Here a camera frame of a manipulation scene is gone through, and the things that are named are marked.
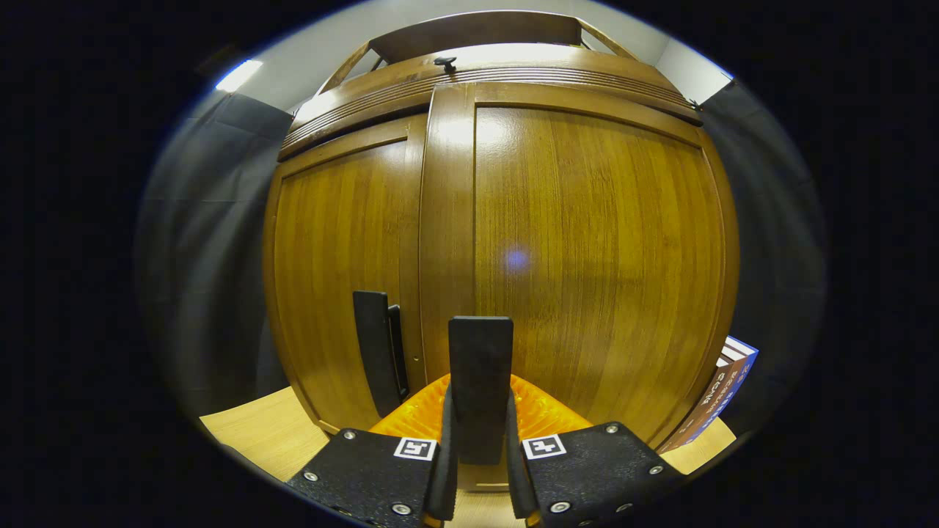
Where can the wooden double-door shoe cabinet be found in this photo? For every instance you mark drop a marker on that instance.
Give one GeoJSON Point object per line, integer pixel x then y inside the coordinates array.
{"type": "Point", "coordinates": [477, 29]}

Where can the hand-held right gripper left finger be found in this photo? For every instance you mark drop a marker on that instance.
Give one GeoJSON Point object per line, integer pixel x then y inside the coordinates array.
{"type": "Point", "coordinates": [444, 477]}

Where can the brown book with white lettering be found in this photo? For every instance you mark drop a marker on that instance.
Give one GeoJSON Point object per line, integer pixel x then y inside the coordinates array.
{"type": "Point", "coordinates": [708, 403]}

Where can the wooden cabinet door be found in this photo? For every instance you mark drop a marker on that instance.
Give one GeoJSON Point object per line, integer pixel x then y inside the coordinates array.
{"type": "Point", "coordinates": [337, 257]}
{"type": "Point", "coordinates": [601, 257]}

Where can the wooden drawer with black knob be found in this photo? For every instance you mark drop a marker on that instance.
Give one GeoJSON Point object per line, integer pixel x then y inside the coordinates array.
{"type": "Point", "coordinates": [557, 62]}

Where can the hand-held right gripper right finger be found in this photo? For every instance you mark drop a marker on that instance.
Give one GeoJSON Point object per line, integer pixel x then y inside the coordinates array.
{"type": "Point", "coordinates": [517, 484]}

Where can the blue book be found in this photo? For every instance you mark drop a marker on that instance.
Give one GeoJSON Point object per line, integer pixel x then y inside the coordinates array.
{"type": "Point", "coordinates": [744, 370]}

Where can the ceiling tube light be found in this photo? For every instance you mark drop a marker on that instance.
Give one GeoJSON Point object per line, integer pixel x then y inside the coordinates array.
{"type": "Point", "coordinates": [238, 75]}

